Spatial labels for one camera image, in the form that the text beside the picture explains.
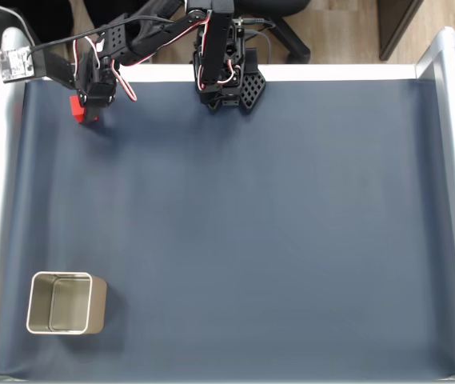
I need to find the red cube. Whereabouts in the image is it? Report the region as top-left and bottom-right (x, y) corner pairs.
(70, 94), (101, 126)

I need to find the square metal container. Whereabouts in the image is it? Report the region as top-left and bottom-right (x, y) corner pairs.
(26, 271), (108, 335)

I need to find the person's leg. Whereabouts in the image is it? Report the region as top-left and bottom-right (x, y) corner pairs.
(78, 0), (164, 30)

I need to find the black office chair base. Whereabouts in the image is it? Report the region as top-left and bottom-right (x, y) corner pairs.
(233, 0), (312, 65)

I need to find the dark blue mat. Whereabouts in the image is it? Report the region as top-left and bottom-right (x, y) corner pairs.
(0, 78), (455, 381)

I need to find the dark wooden cabinet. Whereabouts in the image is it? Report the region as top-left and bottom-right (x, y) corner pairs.
(377, 0), (426, 62)

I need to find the white red servo cable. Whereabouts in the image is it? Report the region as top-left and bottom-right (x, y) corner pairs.
(196, 15), (245, 90)
(110, 58), (138, 102)

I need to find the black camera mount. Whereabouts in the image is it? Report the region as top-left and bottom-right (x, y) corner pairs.
(30, 50), (78, 90)

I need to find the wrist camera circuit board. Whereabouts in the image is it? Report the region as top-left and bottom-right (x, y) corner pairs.
(0, 46), (36, 84)

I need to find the black camera cable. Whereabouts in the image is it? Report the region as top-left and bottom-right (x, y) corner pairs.
(30, 14), (177, 52)

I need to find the grey cable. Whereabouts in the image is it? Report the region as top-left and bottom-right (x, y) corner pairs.
(241, 16), (277, 65)

